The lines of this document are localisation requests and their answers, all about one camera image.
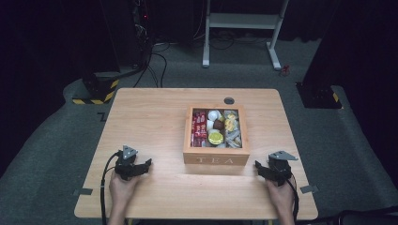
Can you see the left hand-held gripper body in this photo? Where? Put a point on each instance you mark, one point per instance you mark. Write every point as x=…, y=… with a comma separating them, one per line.
x=125, y=167

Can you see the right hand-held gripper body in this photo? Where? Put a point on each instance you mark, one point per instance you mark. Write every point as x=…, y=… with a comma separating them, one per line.
x=280, y=172

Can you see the wooden tea box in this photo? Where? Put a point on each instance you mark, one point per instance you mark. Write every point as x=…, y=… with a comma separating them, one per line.
x=216, y=157

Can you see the yellow-lid capsule cup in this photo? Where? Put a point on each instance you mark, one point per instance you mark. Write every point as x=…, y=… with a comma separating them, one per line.
x=216, y=138

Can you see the person's left hand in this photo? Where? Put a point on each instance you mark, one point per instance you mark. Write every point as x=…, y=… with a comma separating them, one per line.
x=120, y=190

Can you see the person's right hand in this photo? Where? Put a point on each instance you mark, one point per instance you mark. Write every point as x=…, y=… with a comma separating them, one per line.
x=283, y=197

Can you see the grey tape piece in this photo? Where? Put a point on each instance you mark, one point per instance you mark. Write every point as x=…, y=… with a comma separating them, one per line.
x=309, y=188
x=83, y=191

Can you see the pile of clear yellow sachets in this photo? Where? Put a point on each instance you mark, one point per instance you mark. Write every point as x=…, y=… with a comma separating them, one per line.
x=233, y=131

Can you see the brown capsule cup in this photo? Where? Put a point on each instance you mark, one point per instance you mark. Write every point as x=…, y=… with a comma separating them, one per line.
x=218, y=125

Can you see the row of red packets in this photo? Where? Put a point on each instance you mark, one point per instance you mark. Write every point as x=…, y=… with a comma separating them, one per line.
x=199, y=129

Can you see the black yellow striped stand base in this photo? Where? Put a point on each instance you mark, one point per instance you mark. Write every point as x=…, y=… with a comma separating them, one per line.
x=98, y=89

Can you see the small red floor object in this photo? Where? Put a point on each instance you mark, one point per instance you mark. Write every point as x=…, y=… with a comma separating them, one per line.
x=284, y=70

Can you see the dark equipment rack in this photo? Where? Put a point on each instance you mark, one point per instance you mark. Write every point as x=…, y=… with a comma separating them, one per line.
x=142, y=28

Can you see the white metal stand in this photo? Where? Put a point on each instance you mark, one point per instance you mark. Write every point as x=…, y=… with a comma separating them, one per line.
x=241, y=21

